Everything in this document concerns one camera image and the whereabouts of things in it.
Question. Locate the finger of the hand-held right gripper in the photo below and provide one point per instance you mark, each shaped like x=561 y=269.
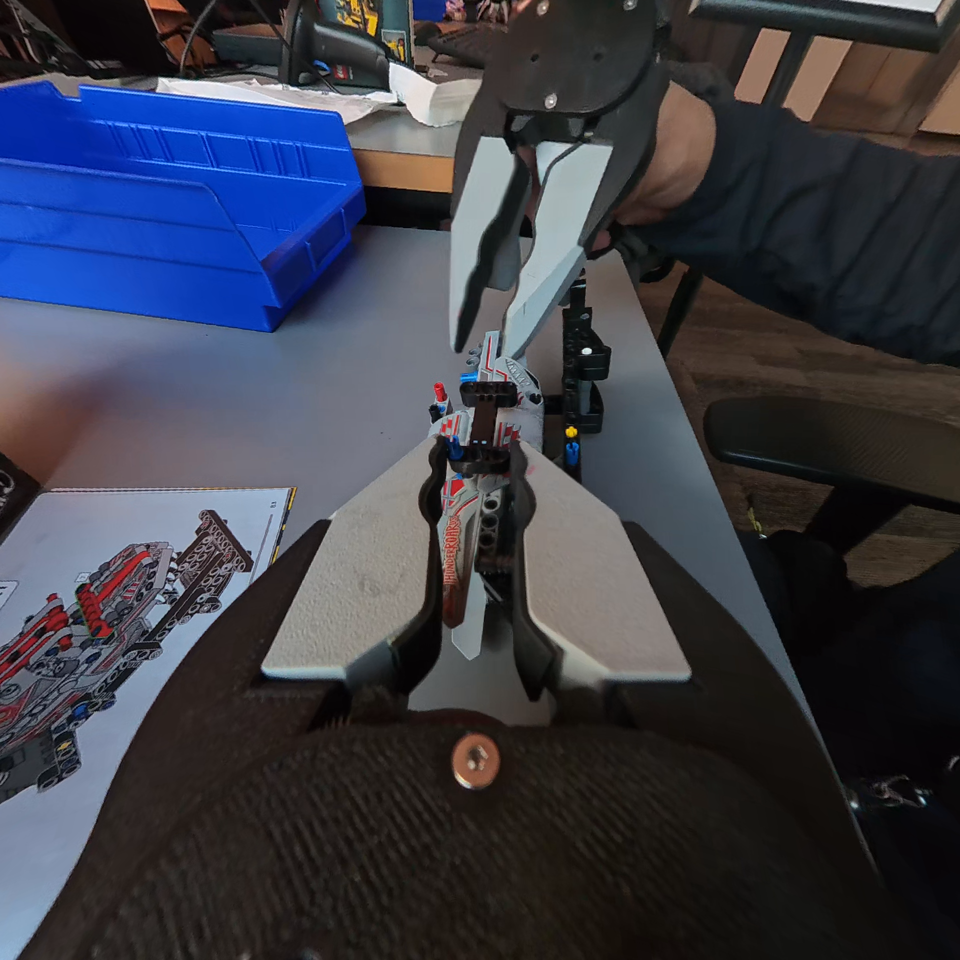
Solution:
x=472 y=210
x=562 y=217

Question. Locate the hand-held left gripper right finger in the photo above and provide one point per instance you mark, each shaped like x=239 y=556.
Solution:
x=600 y=592

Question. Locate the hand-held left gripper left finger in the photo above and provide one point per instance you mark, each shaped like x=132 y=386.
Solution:
x=360 y=592

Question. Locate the grey red lego truck model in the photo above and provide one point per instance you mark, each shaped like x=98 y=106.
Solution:
x=457 y=547

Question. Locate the person's right forearm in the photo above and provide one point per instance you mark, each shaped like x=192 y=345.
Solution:
x=825 y=225

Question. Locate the lego instruction booklet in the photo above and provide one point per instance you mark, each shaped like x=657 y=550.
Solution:
x=112 y=525

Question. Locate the black printed lego box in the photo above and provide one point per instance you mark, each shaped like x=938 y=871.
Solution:
x=11 y=487

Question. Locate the person's right hand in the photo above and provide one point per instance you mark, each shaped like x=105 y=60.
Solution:
x=675 y=157

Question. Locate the grey desk with wooden edge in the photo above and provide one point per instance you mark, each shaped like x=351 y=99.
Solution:
x=405 y=169

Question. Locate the black keyboard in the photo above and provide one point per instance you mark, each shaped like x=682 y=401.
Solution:
x=465 y=45

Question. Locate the white crumpled paper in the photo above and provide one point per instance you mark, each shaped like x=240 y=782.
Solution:
x=427 y=97

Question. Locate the green yellow box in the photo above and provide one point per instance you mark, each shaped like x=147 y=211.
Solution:
x=394 y=37

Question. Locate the black barcode scanner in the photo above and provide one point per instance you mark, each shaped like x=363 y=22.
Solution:
x=330 y=45

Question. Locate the grey table with black leg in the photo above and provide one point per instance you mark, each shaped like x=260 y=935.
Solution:
x=825 y=22

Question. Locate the cardboard box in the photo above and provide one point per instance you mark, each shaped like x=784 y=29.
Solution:
x=862 y=82

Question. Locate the blue plastic bin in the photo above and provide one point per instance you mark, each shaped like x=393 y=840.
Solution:
x=150 y=225

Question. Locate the orange brown object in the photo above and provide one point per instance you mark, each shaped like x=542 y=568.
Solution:
x=180 y=37

